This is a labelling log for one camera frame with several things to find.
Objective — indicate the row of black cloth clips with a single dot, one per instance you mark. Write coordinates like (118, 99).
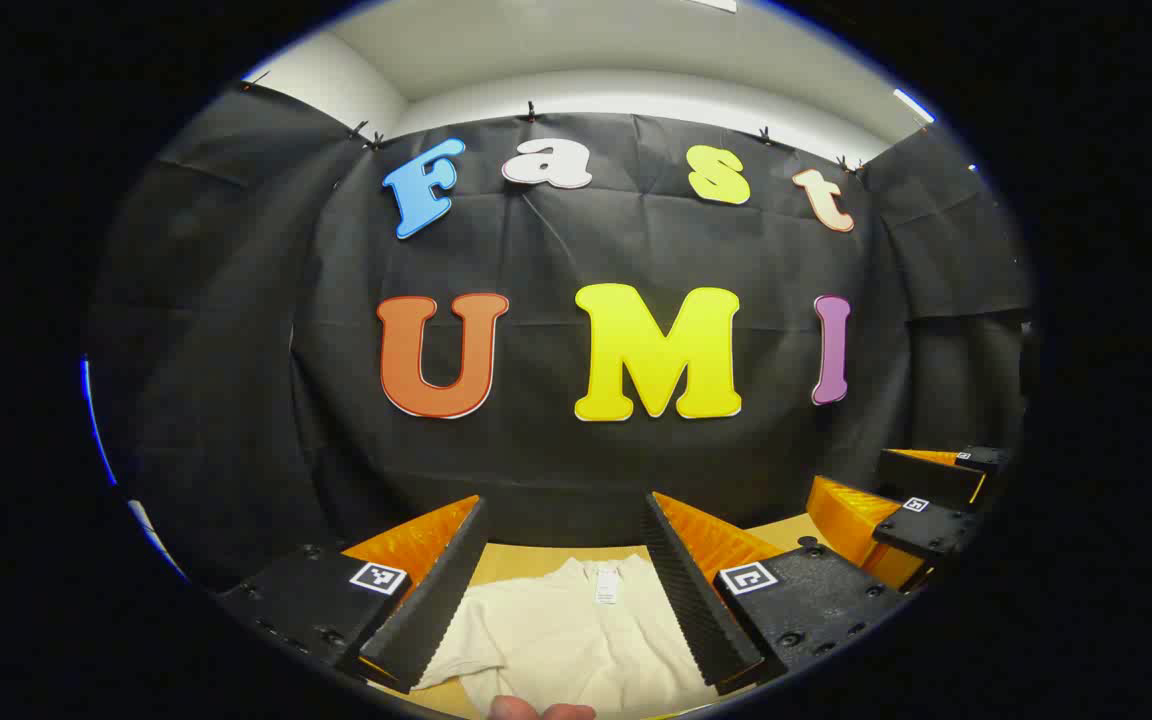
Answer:
(530, 110)

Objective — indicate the cream white sweatshirt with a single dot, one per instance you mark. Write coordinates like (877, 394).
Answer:
(566, 640)

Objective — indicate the white side desk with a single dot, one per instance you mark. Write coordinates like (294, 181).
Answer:
(158, 545)

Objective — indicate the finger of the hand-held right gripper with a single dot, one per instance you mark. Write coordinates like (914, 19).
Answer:
(926, 530)
(926, 478)

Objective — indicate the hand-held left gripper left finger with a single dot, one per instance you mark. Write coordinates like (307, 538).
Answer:
(436, 600)

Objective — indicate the computer monitor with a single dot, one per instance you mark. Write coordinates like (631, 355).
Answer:
(96, 430)

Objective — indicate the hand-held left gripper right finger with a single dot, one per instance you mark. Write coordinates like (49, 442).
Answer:
(696, 610)

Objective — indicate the black backdrop cloth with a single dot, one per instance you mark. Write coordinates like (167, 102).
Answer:
(536, 460)

